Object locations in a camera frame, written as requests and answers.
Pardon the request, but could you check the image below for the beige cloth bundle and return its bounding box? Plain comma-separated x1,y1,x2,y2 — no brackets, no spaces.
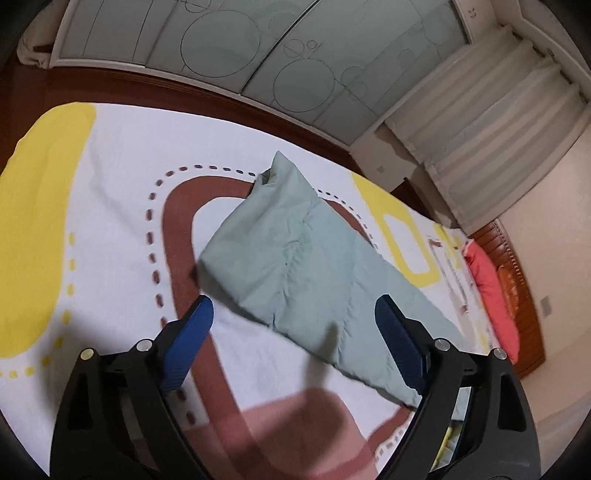
17,33,60,69

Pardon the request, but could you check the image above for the white patterned bed sheet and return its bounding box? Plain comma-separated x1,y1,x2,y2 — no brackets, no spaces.
0,102,509,480

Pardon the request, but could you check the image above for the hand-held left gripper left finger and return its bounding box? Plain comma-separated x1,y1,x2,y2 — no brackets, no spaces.
50,294,215,480

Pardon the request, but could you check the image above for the wooden headboard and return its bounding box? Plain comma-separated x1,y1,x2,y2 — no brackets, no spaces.
467,220,548,380

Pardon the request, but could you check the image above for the white sheer curtain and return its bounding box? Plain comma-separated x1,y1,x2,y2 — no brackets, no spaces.
385,23,591,234

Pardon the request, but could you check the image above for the red pillow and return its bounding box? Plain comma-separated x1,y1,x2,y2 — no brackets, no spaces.
463,239,520,365

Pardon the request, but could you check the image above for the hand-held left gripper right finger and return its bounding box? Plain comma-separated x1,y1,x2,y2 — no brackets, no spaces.
374,294,542,480

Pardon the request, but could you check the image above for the orange cushion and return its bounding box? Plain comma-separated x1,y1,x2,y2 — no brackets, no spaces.
495,267,522,319

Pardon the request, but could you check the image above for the frosted glass sliding wardrobe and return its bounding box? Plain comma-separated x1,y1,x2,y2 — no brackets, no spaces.
51,0,497,149

